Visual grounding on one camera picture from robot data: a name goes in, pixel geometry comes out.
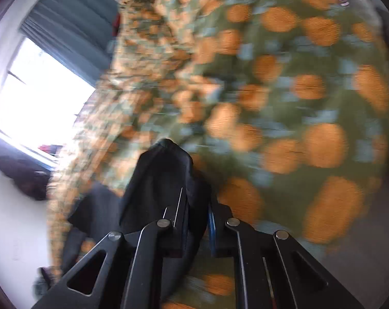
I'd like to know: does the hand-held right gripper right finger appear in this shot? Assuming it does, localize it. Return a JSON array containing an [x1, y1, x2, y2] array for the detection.
[[208, 200, 365, 309]]

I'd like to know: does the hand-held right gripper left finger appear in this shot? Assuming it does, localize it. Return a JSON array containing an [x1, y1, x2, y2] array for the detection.
[[32, 205, 191, 309]]

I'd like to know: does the black fabric bag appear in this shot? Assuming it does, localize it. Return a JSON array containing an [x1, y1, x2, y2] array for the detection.
[[61, 138, 213, 304]]

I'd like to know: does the green blanket with orange print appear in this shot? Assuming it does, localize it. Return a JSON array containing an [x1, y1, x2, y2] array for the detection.
[[47, 0, 389, 309]]

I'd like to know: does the bright window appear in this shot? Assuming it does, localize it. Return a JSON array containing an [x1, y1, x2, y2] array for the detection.
[[0, 37, 96, 165]]

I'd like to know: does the red and blue clothing pile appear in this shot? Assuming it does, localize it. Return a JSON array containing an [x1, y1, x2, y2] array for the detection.
[[112, 12, 122, 37]]

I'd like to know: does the blue curtain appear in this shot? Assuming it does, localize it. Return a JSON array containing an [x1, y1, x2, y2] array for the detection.
[[19, 0, 121, 88]]

